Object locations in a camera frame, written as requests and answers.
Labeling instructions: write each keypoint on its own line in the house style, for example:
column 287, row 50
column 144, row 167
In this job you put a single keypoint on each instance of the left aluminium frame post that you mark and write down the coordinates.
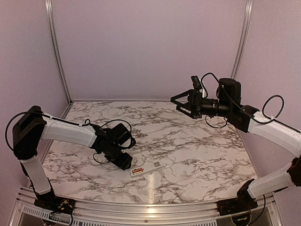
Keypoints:
column 54, row 40

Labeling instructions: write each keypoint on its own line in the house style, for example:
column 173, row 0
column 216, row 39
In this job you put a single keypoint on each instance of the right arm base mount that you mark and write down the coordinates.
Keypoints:
column 243, row 202

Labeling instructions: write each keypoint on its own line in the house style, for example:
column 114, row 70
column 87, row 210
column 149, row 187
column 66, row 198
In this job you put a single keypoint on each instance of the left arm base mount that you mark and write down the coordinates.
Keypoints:
column 55, row 204

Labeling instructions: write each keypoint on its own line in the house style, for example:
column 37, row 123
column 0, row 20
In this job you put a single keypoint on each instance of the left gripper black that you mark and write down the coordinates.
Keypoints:
column 123, row 164

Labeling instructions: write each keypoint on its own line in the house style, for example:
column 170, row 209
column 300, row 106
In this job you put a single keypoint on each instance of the white remote control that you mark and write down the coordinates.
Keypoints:
column 147, row 168

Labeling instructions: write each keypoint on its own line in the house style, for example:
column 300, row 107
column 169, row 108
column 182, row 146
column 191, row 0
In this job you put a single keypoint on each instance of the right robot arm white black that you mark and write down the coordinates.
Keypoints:
column 249, row 119

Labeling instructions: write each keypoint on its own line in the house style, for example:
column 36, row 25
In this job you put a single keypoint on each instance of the front aluminium rail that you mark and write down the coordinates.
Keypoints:
column 93, row 213

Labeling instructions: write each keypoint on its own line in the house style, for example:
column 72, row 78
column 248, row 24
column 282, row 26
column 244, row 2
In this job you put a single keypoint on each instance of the aluminium frame post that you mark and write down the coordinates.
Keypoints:
column 243, row 39
column 54, row 40

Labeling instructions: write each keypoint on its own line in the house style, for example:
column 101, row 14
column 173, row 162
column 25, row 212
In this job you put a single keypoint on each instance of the right aluminium frame post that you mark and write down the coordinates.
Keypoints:
column 243, row 39

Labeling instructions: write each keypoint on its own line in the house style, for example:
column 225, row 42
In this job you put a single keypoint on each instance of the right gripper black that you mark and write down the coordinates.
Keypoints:
column 195, row 96

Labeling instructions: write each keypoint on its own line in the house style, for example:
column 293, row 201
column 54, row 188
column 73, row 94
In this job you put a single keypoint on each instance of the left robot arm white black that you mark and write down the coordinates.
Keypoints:
column 35, row 125

